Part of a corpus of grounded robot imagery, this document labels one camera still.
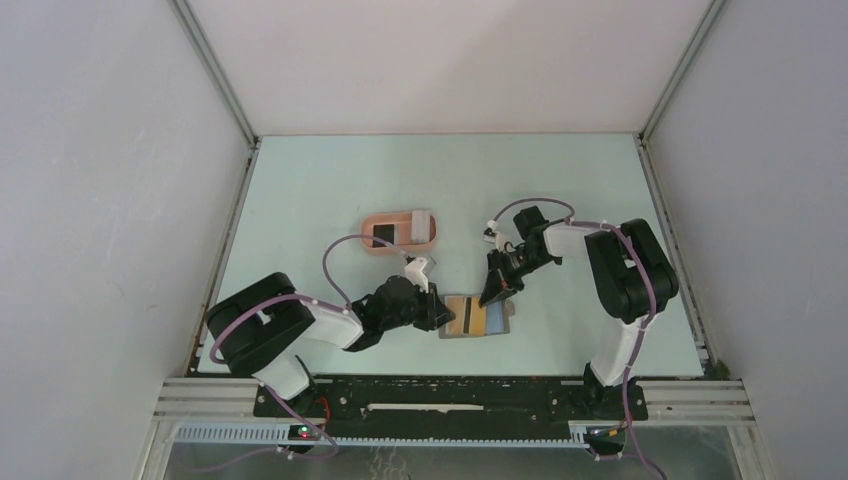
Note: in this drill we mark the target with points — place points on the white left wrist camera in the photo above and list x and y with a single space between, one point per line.
417 271

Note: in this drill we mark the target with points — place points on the stack of credit cards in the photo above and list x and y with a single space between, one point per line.
420 227

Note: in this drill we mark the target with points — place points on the yellow card with black stripe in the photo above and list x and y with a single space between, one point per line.
470 318

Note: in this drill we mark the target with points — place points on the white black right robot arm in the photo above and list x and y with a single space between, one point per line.
633 278

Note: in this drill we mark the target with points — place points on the black card in tray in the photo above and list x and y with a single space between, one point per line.
384 233

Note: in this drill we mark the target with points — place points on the white cable duct strip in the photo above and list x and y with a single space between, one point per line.
279 434

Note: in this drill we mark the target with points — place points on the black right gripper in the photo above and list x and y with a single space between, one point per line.
500 283

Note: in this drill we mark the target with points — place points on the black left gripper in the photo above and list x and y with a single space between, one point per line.
432 305

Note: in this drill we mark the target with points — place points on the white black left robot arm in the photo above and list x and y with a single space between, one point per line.
253 328

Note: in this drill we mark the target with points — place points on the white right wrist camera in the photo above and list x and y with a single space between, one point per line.
493 235

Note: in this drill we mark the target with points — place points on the aluminium frame rail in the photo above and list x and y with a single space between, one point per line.
206 399

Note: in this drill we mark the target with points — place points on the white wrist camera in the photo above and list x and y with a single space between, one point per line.
493 235
417 271

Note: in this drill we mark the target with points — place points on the taupe leather card holder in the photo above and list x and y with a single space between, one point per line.
498 320

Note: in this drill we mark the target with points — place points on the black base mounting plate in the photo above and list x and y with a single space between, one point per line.
465 408

